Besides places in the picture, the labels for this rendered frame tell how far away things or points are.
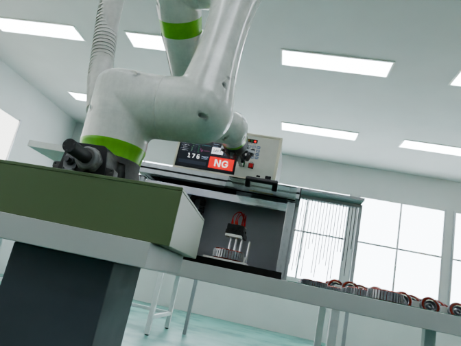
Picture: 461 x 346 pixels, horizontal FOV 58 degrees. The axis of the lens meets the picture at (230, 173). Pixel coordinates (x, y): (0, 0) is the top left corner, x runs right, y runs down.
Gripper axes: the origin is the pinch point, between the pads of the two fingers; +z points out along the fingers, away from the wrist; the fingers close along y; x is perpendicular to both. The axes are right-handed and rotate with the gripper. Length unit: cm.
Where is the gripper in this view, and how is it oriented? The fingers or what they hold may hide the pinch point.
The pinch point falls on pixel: (241, 160)
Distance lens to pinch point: 165.9
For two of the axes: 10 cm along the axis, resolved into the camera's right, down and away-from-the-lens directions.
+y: 9.7, 1.6, -1.7
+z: 1.2, 2.7, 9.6
